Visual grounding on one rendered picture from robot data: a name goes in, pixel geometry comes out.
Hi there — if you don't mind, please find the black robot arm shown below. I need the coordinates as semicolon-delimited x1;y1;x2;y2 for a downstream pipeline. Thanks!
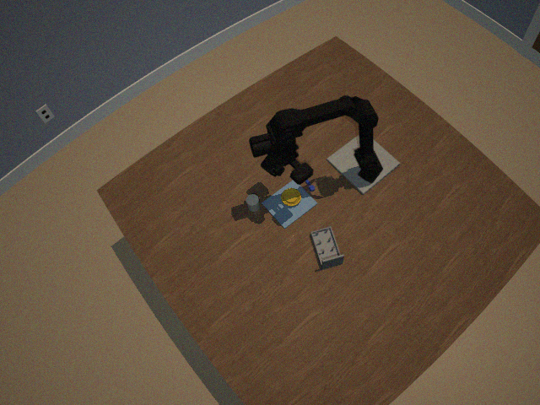
249;95;383;184

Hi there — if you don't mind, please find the yellow round plate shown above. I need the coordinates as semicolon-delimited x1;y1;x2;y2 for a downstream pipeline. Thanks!
281;188;301;207

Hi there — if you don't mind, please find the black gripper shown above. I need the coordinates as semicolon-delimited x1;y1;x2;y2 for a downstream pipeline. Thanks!
275;144;314;185

